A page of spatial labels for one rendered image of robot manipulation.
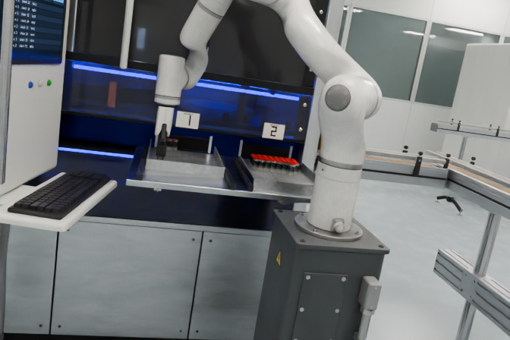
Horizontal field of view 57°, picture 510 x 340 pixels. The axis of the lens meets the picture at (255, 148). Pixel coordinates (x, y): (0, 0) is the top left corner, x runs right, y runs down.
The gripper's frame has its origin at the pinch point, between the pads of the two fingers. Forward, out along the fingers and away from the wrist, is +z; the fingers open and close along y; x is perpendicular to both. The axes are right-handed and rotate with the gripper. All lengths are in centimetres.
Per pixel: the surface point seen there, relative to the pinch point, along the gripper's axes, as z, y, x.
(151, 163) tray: 3.8, 5.5, -2.7
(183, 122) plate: -7.2, -20.2, 7.2
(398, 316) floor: 93, -62, 143
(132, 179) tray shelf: 6.0, 19.1, -7.6
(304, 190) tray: 5, 17, 47
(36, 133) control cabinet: -1.7, 4.7, -38.3
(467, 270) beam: 39, -7, 134
